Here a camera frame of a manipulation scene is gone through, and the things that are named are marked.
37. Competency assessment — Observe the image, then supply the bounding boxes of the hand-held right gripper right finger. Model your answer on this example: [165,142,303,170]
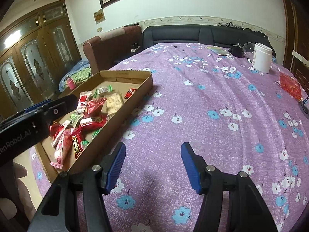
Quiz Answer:
[181,142,278,232]

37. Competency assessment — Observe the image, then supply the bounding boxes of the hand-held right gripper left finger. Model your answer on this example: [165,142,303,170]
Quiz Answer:
[28,142,126,232]

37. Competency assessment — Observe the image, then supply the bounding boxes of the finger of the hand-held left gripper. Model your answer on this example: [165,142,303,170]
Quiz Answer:
[36,94,78,126]
[14,100,53,115]

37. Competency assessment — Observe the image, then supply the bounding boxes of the pile of snack packets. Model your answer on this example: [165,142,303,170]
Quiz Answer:
[49,84,137,170]

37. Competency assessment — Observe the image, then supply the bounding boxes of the shallow cardboard box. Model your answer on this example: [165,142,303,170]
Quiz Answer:
[40,70,154,177]

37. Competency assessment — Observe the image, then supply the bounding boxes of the person's left hand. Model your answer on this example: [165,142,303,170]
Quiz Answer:
[0,162,37,223]

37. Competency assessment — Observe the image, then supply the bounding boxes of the green blue patterned cushion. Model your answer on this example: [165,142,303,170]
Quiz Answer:
[59,60,93,92]

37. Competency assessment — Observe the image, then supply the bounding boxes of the wooden wardrobe with glass doors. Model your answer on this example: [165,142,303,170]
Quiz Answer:
[0,0,82,121]

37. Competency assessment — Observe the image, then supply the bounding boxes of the brown armchair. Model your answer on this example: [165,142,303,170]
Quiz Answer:
[83,25,142,73]

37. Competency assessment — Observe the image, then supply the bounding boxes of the purple floral blanket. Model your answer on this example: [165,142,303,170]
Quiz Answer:
[29,42,309,232]

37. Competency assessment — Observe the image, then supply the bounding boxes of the green booklet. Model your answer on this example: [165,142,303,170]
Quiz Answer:
[207,46,232,56]

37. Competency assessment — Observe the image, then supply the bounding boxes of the black pouch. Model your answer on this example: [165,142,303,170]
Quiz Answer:
[228,43,244,58]

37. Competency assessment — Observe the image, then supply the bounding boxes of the red patterned bag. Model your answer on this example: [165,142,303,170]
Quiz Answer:
[279,73,303,102]

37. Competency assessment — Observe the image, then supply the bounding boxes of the white plastic jar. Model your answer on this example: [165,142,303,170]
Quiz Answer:
[252,43,273,73]

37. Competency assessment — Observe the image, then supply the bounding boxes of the black leather sofa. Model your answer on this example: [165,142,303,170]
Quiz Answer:
[141,25,273,54]

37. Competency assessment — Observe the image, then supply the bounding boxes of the clear glass ball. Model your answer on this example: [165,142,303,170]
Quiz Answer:
[243,42,255,54]

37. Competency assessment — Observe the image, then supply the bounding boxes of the carved wooden cabinet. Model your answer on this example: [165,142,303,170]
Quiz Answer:
[292,51,309,83]

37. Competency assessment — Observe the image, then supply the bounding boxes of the small yellow wall plaque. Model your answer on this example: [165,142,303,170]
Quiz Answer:
[94,9,106,25]

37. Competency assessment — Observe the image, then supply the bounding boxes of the tangled cables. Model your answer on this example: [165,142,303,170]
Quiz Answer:
[216,22,244,29]

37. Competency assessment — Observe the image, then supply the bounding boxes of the wooden door frame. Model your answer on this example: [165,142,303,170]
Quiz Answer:
[281,0,309,73]

